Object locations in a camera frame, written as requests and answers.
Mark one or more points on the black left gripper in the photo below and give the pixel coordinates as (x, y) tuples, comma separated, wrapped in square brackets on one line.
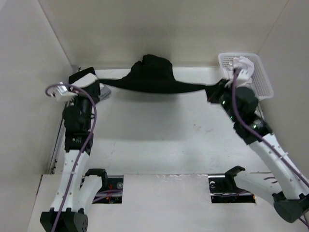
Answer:
[(80, 95)]

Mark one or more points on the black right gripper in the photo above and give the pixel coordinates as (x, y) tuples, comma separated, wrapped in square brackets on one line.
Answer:
[(220, 87)]

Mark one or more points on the black tank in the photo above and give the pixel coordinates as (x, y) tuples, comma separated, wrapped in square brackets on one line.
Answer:
[(154, 74), (81, 73)]

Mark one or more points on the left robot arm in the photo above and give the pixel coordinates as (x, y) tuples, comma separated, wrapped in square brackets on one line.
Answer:
[(77, 188)]

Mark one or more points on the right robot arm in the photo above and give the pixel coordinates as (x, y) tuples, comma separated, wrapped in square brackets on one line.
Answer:
[(289, 193)]

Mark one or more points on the folded grey tank top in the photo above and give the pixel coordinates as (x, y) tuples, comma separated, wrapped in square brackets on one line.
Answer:
[(104, 92)]

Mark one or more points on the folded black tank top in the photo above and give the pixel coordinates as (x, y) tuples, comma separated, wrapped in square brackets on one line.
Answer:
[(81, 73)]

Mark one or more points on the folded white tank top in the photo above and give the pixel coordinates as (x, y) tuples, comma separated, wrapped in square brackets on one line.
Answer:
[(85, 81)]

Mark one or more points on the crumpled white tank top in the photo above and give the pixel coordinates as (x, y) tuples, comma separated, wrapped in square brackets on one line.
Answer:
[(236, 65)]

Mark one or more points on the white perforated plastic basket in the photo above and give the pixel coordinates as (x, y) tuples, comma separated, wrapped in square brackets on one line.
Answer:
[(259, 81)]

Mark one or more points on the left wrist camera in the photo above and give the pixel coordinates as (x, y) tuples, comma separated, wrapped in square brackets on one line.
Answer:
[(62, 93)]

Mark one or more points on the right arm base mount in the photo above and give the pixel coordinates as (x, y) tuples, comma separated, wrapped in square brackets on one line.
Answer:
[(223, 188)]

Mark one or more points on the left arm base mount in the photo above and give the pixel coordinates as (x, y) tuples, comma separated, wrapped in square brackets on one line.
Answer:
[(112, 193)]

